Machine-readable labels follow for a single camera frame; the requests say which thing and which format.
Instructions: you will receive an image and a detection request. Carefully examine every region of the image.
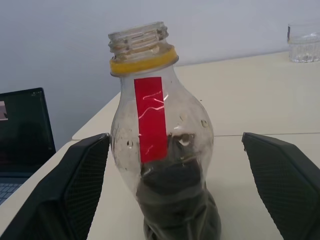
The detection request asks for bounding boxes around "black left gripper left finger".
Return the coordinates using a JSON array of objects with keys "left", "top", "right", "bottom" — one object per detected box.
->
[{"left": 0, "top": 132, "right": 111, "bottom": 240}]

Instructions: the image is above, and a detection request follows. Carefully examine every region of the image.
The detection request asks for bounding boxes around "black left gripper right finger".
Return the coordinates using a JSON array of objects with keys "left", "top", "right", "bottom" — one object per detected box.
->
[{"left": 241, "top": 132, "right": 320, "bottom": 240}]

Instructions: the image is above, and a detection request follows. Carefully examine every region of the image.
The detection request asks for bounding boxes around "clear plastic bottle red strip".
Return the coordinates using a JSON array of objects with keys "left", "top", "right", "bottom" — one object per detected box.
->
[{"left": 107, "top": 21, "right": 223, "bottom": 240}]

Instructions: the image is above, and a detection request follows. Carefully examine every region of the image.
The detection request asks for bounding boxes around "dark laptop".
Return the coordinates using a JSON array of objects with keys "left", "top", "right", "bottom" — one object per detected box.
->
[{"left": 0, "top": 87, "right": 57, "bottom": 206}]

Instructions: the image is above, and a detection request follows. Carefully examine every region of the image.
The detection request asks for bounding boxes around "clear glass tumbler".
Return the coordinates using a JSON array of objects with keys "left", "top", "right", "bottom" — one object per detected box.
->
[{"left": 287, "top": 21, "right": 320, "bottom": 64}]

